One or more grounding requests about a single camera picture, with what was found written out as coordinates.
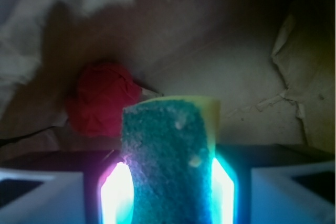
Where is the brown paper bag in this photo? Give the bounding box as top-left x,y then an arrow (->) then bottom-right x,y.
1,0 -> 335,161

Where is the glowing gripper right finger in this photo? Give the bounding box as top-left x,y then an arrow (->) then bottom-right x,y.
212,144 -> 335,223

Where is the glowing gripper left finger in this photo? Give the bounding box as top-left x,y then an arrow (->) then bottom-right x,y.
1,150 -> 134,223

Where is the green yellow sponge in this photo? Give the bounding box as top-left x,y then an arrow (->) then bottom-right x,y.
121,96 -> 221,223

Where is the red crumpled cloth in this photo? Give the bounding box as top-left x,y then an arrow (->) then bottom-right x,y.
65,62 -> 142,137

